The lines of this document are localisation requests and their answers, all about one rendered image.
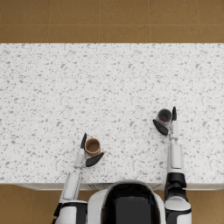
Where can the brown paper cup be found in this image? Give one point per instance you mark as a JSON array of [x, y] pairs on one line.
[[93, 146]]

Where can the red berry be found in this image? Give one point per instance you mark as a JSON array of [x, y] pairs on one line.
[[162, 120]]

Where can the grey cup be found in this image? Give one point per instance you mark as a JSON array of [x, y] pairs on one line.
[[164, 117]]

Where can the dark round robot body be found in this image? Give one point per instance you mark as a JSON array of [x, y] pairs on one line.
[[127, 202]]

